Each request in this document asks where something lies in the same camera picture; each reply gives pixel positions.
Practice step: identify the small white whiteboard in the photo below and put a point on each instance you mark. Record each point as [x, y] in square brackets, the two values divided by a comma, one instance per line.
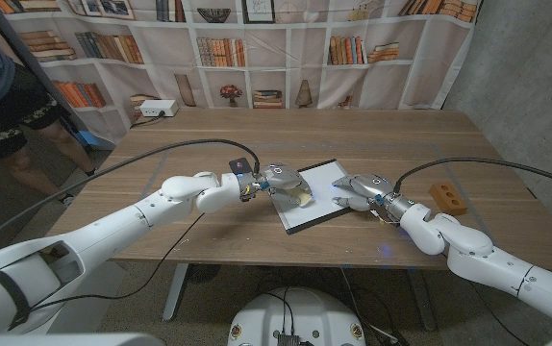
[321, 185]

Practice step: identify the black card holder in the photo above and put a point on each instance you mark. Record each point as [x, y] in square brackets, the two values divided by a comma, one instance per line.
[240, 165]

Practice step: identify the grey table leg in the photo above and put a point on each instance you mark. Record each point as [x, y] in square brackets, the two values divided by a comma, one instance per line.
[176, 293]
[422, 303]

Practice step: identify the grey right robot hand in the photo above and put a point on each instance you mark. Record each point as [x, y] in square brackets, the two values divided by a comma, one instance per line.
[369, 190]

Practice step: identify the blue floor object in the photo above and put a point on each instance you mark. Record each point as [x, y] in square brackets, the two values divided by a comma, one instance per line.
[94, 140]

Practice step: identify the orange brick with holes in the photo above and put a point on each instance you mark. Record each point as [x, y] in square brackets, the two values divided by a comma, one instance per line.
[448, 198]

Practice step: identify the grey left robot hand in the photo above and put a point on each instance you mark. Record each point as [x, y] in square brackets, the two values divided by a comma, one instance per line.
[283, 178]

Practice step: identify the white power strip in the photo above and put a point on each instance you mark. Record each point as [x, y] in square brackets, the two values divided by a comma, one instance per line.
[158, 107]

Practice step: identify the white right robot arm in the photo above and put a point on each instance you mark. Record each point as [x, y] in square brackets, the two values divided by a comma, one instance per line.
[487, 264]

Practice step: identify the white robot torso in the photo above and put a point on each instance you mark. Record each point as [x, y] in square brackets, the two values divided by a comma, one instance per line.
[314, 312]

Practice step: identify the printed bookshelf backdrop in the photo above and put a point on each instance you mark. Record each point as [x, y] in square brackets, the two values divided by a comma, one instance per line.
[266, 81]

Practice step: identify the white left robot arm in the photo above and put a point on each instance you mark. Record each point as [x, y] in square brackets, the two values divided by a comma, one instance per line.
[160, 211]

